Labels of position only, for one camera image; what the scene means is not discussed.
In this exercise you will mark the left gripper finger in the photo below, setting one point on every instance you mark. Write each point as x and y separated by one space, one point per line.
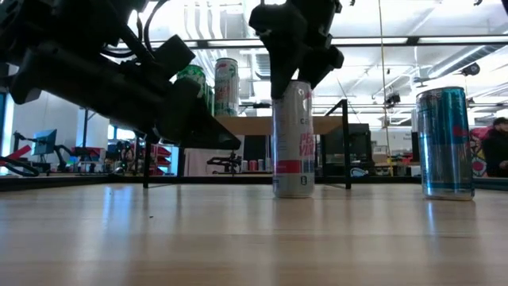
190 127

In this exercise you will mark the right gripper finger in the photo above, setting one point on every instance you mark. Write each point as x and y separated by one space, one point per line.
283 67
321 63

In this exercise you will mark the green Sprite can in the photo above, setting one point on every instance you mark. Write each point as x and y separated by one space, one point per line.
194 73
211 103

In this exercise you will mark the white Celsius Beach Vibe can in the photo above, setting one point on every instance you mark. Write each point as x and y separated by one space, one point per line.
226 87

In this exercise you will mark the white Celsius Peach Vibe can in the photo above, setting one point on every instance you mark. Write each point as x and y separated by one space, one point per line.
293 159

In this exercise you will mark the blue silver Red Bull can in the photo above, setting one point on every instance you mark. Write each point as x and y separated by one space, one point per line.
444 147

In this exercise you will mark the background black robot arm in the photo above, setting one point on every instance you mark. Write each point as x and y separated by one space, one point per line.
224 162

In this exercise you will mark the background monitor on arm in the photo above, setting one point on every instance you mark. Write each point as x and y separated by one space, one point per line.
45 142

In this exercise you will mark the wooden shelf with black legs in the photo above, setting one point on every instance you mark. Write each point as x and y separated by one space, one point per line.
250 125

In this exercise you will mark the red storage bins rack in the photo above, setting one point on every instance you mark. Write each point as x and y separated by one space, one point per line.
162 157

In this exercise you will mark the red background can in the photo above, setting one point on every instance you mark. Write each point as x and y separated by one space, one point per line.
252 165

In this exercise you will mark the black cabinet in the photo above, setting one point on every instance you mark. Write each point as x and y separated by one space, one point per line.
357 147

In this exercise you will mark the black round ceiling speaker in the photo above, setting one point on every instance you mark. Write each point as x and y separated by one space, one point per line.
471 69

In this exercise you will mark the colourful graffiti panel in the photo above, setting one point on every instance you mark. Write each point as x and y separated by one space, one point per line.
477 155

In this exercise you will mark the person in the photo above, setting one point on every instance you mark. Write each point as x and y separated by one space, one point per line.
496 151

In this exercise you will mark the black aluminium rig frame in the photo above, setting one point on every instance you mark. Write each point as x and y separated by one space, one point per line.
59 182

